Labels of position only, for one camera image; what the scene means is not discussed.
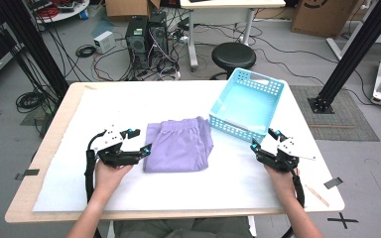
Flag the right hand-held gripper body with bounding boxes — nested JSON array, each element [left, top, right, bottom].
[[256, 133, 318, 174]]

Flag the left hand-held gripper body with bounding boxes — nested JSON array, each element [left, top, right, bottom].
[[93, 125, 144, 169]]

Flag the purple pants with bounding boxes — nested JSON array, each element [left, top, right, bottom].
[[142, 115, 214, 174]]

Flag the light blue plastic basket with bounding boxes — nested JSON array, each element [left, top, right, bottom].
[[208, 67, 285, 144]]

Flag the person's left hand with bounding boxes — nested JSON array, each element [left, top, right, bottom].
[[93, 160, 134, 200]]

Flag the person's right hand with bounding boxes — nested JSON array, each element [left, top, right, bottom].
[[263, 164, 301, 203]]

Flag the thin wooden stick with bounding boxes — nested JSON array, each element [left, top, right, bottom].
[[304, 183, 330, 208]]

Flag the black tape strip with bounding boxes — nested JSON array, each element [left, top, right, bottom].
[[14, 169, 41, 181], [322, 177, 344, 190]]

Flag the grey floor mat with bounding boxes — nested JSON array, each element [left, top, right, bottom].
[[289, 84, 381, 143]]

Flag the person's legs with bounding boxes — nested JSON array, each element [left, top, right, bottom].
[[113, 216, 254, 238]]

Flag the black round stool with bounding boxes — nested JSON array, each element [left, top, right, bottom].
[[209, 42, 258, 81]]

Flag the black computer tower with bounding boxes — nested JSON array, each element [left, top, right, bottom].
[[124, 15, 150, 69]]

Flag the white box device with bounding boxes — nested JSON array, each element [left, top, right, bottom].
[[92, 30, 117, 55]]

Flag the small cardboard box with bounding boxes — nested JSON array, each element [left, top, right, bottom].
[[104, 0, 162, 19]]

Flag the large cardboard box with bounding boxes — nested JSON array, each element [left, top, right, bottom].
[[290, 0, 362, 39]]

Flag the round white table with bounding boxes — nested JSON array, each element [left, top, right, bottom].
[[29, 0, 91, 25]]

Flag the white desk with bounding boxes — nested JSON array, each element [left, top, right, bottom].
[[180, 0, 287, 72]]

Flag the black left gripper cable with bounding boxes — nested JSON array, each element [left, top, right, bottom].
[[83, 130, 107, 238]]

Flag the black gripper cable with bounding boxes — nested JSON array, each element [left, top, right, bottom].
[[281, 170, 307, 238], [83, 130, 107, 238]]

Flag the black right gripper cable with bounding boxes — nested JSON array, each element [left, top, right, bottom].
[[281, 170, 307, 238]]

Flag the long black floor cable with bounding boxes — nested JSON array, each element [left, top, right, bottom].
[[191, 22, 376, 107]]

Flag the small coiled black cable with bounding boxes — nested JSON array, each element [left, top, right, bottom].
[[74, 44, 98, 60]]

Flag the open computer tower with wires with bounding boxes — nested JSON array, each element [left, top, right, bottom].
[[148, 12, 169, 65]]

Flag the large coiled black cable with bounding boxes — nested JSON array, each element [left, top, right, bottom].
[[15, 89, 49, 114]]

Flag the black metal frame post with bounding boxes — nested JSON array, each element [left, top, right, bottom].
[[307, 0, 381, 115], [0, 0, 70, 100]]

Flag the red coiled cable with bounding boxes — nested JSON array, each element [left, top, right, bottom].
[[37, 4, 61, 20]]

